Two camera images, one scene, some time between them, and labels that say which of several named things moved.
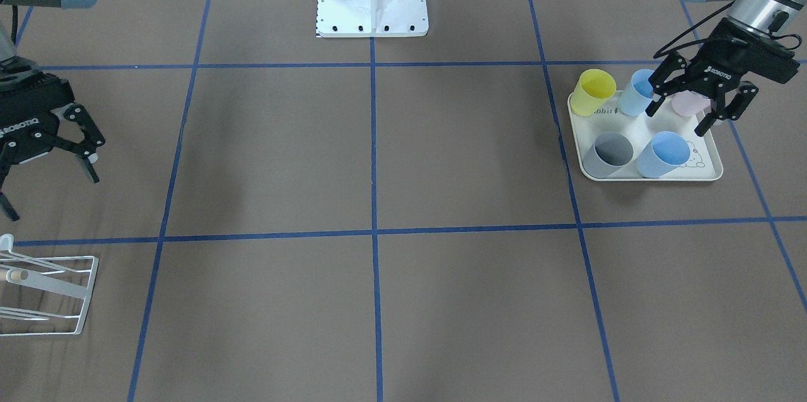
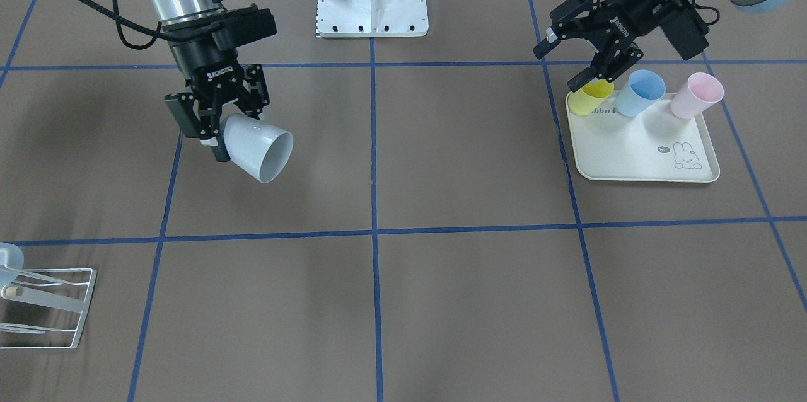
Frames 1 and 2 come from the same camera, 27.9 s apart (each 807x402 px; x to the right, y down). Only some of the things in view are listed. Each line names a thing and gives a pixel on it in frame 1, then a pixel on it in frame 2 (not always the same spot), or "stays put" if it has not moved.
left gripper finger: x=732 y=110 -> x=606 y=70
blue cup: x=666 y=151 -> x=11 y=262
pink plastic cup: x=688 y=103 stays put
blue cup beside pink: x=635 y=99 stays put
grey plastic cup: x=609 y=152 -> x=262 y=150
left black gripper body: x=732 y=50 -> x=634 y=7
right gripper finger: x=7 y=152 -> x=183 y=106
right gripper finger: x=93 y=138 -> x=258 y=97
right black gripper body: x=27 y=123 -> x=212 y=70
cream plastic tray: x=703 y=164 stays put
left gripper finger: x=662 y=88 -> x=584 y=1
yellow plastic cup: x=594 y=87 stays put
